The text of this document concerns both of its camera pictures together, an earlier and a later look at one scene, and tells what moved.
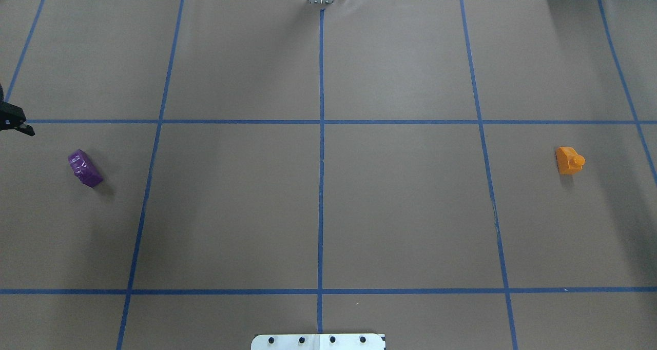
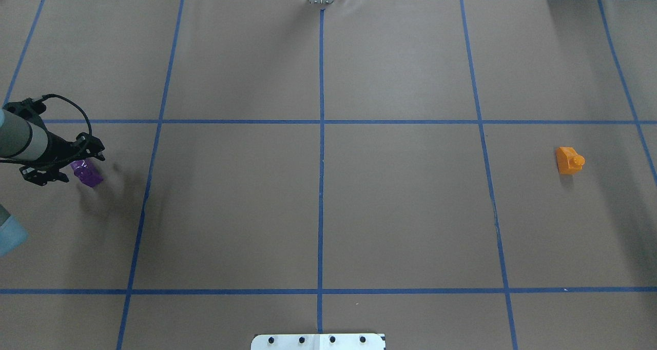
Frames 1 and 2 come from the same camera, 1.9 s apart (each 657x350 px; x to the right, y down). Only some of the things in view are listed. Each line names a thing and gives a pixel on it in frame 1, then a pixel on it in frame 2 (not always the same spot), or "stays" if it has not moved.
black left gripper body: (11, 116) to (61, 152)
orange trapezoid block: (568, 161) stays
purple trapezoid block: (84, 169) stays
